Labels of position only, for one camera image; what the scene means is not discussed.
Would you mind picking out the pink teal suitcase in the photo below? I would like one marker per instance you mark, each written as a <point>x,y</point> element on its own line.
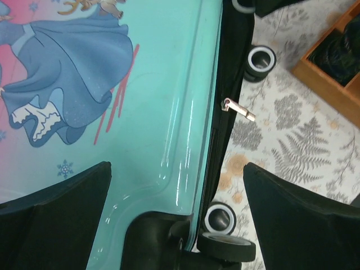
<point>152,87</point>

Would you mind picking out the floral patterned table mat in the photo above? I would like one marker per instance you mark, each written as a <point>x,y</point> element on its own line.
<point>296,135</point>

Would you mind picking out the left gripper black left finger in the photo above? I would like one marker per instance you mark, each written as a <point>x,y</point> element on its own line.
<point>55,228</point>

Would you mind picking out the wooden compartment tray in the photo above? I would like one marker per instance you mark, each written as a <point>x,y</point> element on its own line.
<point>344,99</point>

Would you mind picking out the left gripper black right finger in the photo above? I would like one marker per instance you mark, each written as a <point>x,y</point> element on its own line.
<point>298,228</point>

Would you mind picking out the rolled black belt top-left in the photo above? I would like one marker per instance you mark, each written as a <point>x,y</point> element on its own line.
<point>338,54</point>

